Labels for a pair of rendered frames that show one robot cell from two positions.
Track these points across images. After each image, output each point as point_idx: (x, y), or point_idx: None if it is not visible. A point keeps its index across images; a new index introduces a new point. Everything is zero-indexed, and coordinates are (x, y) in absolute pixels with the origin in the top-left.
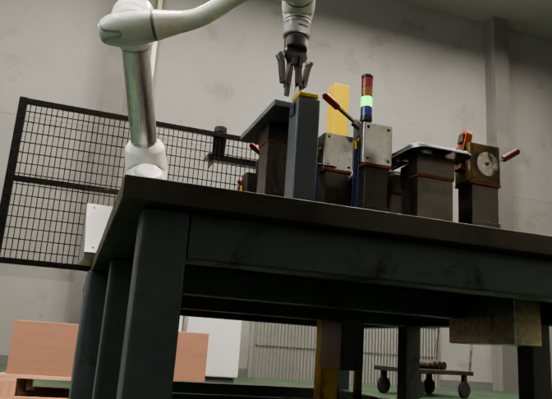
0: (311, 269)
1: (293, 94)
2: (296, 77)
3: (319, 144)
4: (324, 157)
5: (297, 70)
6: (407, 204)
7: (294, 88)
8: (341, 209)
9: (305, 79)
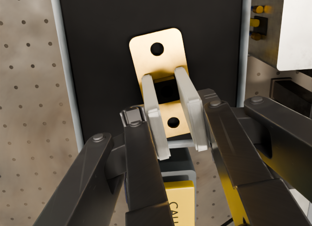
0: None
1: (184, 103)
2: (218, 158)
3: (268, 20)
4: (248, 54)
5: (235, 219)
6: (307, 116)
7: (192, 120)
8: None
9: (276, 171)
